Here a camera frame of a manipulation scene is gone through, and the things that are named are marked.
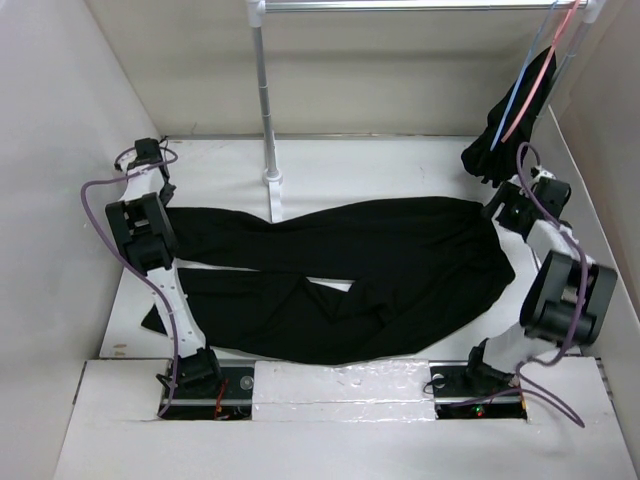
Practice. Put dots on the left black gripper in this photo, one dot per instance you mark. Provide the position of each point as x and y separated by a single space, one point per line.
167 194

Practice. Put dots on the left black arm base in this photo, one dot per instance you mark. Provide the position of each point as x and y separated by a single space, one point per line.
230 399

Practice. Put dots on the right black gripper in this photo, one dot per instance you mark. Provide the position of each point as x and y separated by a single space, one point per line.
507 193

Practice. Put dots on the blue clothes hanger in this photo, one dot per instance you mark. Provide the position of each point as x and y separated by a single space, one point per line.
519 79

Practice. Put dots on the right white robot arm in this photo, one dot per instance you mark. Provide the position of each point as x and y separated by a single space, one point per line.
570 295

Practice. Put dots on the black trousers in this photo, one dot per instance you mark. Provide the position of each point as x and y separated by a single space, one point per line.
358 282

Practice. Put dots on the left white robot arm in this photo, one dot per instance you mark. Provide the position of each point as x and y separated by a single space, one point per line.
145 239

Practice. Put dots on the silver clothes rack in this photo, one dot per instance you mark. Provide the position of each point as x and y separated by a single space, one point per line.
257 10

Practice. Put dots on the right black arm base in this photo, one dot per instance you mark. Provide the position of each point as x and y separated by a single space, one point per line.
459 396

